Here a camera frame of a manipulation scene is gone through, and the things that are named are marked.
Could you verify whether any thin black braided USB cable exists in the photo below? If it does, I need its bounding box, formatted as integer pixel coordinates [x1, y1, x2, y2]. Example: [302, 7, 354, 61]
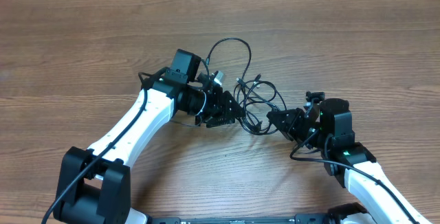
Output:
[205, 37, 262, 91]

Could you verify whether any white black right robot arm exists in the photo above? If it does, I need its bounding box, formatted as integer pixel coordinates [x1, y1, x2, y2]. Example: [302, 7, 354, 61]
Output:
[267, 92, 428, 223]

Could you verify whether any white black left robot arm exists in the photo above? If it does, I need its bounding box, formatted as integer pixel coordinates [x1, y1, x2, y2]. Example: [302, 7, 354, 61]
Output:
[43, 49, 245, 224]

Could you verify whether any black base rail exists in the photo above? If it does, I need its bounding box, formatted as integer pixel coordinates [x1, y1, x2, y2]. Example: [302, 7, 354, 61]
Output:
[146, 213, 336, 224]

